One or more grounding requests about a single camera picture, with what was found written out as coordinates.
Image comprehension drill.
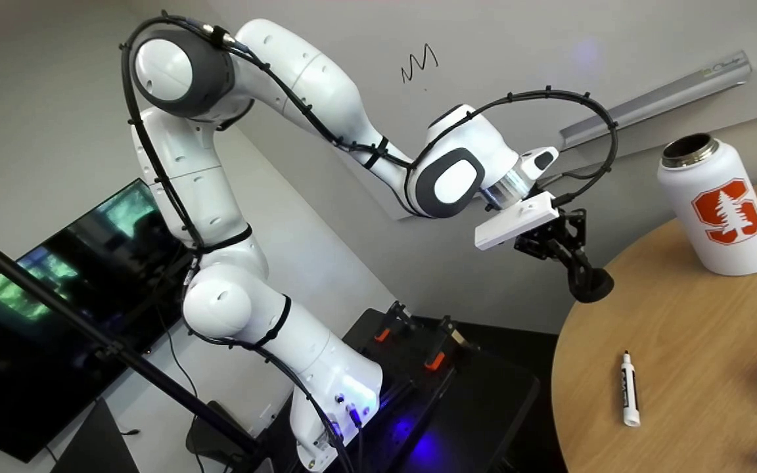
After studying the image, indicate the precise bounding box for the black tripod pole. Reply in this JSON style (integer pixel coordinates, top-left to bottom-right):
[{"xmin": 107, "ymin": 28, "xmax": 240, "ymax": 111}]
[{"xmin": 0, "ymin": 240, "xmax": 269, "ymax": 471}]

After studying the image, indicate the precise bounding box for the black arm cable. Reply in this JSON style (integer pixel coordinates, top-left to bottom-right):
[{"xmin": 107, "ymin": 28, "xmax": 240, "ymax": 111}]
[{"xmin": 119, "ymin": 11, "xmax": 620, "ymax": 258}]

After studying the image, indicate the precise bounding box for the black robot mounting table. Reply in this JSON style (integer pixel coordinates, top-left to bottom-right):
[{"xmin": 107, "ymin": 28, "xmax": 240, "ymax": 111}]
[{"xmin": 324, "ymin": 305, "xmax": 544, "ymax": 473}]

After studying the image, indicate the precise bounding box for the white wall whiteboard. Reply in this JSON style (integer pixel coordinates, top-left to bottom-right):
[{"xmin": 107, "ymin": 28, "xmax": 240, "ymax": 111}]
[{"xmin": 219, "ymin": 0, "xmax": 757, "ymax": 224}]

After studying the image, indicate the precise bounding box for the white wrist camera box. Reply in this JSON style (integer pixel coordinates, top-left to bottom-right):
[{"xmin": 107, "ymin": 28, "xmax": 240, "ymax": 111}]
[{"xmin": 470, "ymin": 191, "xmax": 565, "ymax": 254}]

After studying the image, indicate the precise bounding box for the black flat screen monitor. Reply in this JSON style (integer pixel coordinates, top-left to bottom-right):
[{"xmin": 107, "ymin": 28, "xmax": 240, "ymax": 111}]
[{"xmin": 0, "ymin": 177, "xmax": 206, "ymax": 464}]

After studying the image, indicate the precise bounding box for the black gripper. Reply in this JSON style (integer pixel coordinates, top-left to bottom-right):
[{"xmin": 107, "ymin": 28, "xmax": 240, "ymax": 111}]
[{"xmin": 512, "ymin": 208, "xmax": 600, "ymax": 275}]

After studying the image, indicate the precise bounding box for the white bottle with red logo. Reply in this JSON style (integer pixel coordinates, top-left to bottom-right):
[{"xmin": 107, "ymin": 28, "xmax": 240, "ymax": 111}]
[{"xmin": 655, "ymin": 132, "xmax": 757, "ymax": 279}]

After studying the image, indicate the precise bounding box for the black clamp with orange handle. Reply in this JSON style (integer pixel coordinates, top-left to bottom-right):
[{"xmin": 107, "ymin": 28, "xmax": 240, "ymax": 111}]
[
  {"xmin": 372, "ymin": 300, "xmax": 419, "ymax": 350},
  {"xmin": 421, "ymin": 316, "xmax": 485, "ymax": 375}
]

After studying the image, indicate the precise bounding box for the white marker pen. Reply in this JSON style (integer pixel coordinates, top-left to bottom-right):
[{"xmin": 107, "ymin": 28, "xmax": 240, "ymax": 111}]
[{"xmin": 616, "ymin": 350, "xmax": 644, "ymax": 432}]

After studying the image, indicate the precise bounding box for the black bottle lid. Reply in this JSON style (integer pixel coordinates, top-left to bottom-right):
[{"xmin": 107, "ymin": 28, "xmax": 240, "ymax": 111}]
[{"xmin": 565, "ymin": 259, "xmax": 619, "ymax": 308}]

